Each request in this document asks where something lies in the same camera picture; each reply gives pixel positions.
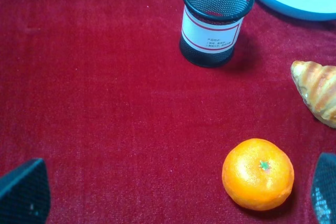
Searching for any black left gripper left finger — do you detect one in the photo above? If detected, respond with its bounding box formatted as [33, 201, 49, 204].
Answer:
[1, 158, 50, 223]

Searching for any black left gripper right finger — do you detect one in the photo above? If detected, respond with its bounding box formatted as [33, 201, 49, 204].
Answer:
[311, 153, 335, 224]

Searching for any orange mandarin fruit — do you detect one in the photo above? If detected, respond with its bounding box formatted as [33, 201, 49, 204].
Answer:
[222, 138, 295, 211]

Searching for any golden croissant bread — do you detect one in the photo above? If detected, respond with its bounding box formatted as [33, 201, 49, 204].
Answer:
[290, 60, 335, 128]

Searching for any red velvet table cloth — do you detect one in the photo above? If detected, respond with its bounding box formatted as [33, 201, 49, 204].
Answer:
[1, 0, 335, 223]

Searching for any black mesh pen holder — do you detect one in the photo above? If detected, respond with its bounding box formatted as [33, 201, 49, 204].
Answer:
[180, 0, 254, 68]

